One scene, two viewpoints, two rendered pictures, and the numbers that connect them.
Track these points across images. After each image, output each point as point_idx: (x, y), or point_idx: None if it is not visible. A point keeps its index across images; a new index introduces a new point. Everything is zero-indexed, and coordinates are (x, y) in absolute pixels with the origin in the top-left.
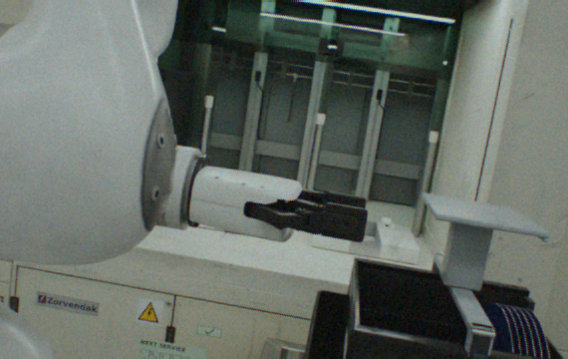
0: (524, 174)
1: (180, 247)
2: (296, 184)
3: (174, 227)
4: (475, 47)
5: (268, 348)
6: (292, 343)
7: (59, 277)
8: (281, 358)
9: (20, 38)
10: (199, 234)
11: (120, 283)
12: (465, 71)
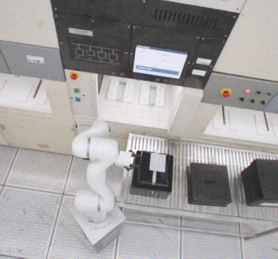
0: (179, 120)
1: (109, 117)
2: (130, 156)
3: None
4: None
5: (129, 137)
6: (134, 134)
7: (84, 122)
8: (132, 137)
9: (102, 204)
10: (112, 106)
11: None
12: None
